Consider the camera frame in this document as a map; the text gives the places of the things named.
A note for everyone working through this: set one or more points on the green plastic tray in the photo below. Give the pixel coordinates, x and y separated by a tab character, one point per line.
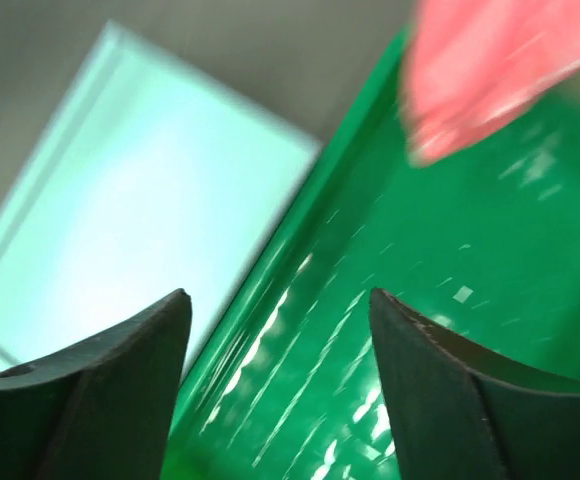
485	243

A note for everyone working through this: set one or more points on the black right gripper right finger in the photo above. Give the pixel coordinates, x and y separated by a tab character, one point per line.
458	410

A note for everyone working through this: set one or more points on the light blue metal box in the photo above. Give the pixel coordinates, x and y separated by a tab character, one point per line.
151	176

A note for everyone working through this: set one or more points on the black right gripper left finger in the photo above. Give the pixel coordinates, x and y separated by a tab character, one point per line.
100	408

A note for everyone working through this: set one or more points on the coral pink patterned garment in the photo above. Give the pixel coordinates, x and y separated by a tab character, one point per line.
472	67

